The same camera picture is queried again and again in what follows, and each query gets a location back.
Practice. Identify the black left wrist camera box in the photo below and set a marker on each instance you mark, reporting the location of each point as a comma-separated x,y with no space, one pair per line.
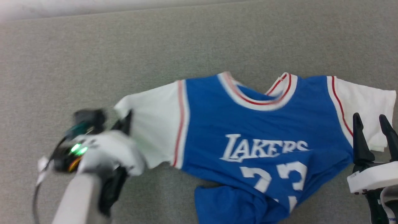
90,118

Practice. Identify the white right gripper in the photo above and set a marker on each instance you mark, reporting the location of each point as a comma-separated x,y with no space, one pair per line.
373,179

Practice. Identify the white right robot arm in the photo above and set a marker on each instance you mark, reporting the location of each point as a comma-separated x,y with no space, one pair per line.
385,208

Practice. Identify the blue white Lakers jersey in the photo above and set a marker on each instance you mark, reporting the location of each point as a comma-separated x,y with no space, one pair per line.
248,124

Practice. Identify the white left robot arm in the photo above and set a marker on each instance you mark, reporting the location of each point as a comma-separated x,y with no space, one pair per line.
77,199

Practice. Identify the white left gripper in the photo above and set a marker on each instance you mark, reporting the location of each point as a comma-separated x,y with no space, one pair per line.
108,149

